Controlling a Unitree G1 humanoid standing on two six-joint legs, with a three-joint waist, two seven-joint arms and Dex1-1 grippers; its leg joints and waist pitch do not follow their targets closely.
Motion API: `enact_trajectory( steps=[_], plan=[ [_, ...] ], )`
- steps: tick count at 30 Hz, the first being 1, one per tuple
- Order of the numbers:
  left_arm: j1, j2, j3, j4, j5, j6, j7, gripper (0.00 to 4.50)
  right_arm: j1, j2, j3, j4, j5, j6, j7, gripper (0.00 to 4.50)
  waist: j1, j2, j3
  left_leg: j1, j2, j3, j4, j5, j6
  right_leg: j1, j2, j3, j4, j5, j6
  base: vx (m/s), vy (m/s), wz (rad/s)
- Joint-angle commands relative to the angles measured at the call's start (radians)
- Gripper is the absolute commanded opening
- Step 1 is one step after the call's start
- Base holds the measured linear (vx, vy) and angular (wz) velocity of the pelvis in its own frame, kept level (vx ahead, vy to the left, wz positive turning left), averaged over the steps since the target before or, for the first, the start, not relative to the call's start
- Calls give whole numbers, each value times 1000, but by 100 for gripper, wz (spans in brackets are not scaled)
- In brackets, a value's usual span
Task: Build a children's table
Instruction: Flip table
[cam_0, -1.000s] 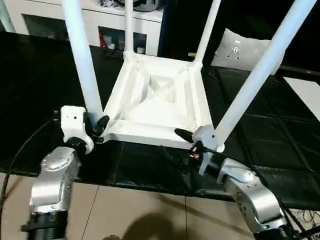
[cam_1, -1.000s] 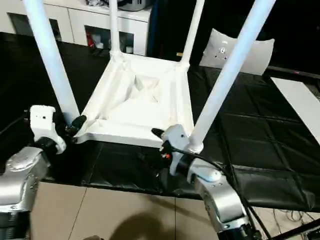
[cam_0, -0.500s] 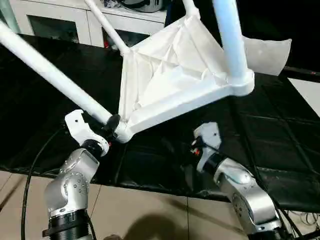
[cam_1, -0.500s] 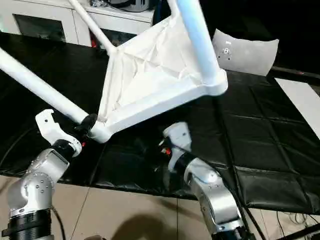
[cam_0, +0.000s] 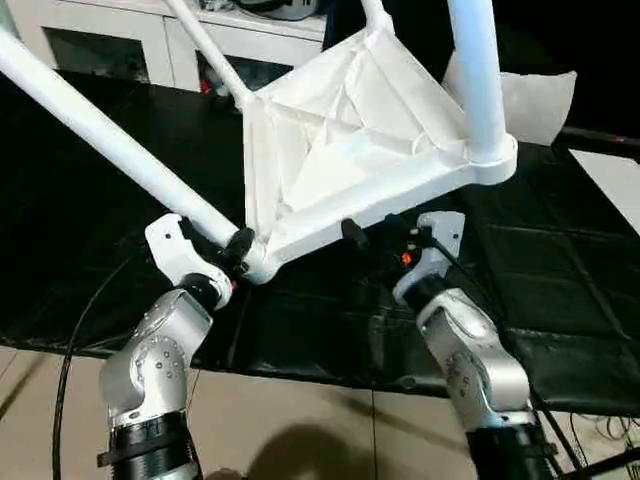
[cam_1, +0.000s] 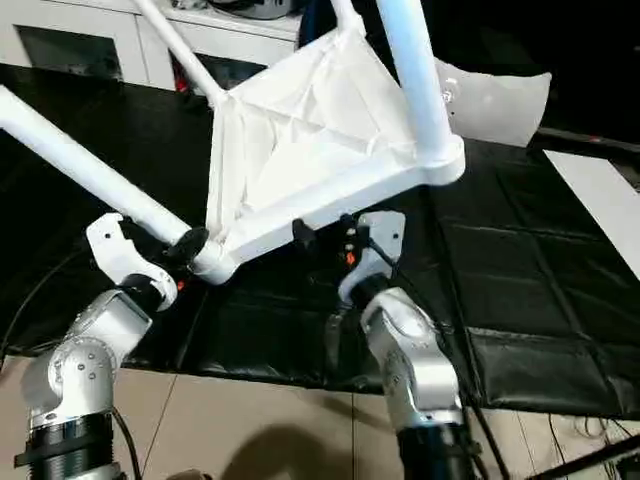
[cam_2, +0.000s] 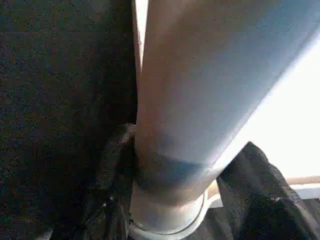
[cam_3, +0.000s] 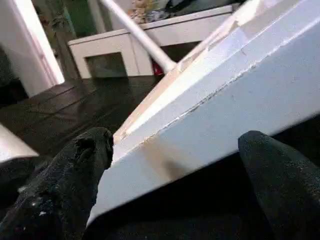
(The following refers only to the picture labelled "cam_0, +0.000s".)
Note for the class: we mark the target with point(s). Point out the small red box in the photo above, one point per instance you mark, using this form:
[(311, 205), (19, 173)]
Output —
[(206, 85)]

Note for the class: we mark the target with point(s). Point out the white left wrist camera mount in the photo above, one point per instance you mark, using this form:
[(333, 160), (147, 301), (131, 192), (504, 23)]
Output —
[(170, 245)]

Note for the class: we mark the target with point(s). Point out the grey round bag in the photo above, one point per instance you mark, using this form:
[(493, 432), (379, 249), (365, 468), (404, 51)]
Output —
[(280, 7)]

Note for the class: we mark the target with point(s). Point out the white plastic table top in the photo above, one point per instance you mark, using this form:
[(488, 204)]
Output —
[(350, 150)]

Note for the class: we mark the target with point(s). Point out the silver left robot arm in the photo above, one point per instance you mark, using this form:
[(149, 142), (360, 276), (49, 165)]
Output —
[(160, 340)]

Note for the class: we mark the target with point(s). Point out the white glass-door cabinet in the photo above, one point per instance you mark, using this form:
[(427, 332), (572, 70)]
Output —
[(100, 25)]

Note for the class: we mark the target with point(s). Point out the black floor mat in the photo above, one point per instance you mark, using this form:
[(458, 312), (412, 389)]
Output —
[(550, 250)]

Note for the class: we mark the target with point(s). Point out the grey printed cushion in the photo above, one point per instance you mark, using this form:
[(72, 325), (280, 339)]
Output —
[(540, 105)]

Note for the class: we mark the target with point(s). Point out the white plastic table leg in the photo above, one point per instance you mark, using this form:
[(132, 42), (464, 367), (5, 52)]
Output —
[(480, 75), (210, 50), (375, 12), (100, 130)]

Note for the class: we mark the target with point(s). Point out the white flat panel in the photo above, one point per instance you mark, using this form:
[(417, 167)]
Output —
[(610, 180)]

